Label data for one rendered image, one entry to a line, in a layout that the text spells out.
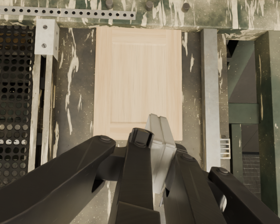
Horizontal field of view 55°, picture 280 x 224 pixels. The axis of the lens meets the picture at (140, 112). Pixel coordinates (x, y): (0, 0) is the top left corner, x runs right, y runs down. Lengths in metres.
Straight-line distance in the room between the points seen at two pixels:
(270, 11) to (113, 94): 0.66
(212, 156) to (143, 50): 0.45
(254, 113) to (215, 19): 0.38
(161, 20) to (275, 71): 0.45
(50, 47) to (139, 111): 0.37
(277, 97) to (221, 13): 0.36
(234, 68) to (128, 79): 0.61
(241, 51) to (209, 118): 0.46
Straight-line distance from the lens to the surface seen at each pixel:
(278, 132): 1.07
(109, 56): 0.99
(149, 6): 1.01
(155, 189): 0.16
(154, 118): 0.20
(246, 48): 1.32
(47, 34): 0.99
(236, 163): 1.10
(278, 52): 1.12
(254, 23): 1.12
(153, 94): 0.97
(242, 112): 1.11
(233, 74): 1.42
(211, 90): 0.99
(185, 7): 1.03
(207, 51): 1.03
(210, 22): 1.06
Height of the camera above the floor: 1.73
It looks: 37 degrees down
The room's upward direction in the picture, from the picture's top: 178 degrees clockwise
